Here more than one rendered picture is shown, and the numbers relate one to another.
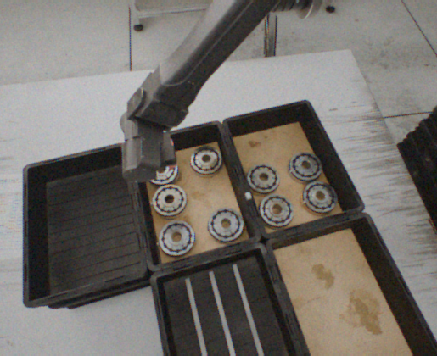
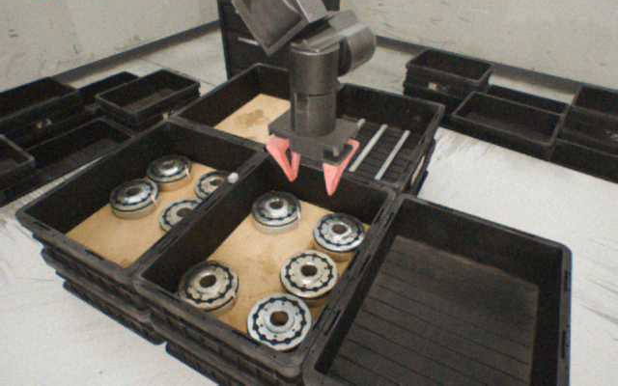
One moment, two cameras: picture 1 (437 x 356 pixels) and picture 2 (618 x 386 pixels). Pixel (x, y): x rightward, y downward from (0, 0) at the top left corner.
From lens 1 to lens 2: 0.82 m
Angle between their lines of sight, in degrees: 70
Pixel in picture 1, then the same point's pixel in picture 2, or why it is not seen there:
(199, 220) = (295, 240)
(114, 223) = (406, 317)
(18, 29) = not seen: outside the picture
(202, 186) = (250, 271)
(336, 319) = not seen: hidden behind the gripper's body
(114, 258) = (430, 276)
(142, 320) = not seen: hidden behind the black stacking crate
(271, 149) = (125, 244)
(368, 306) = (245, 119)
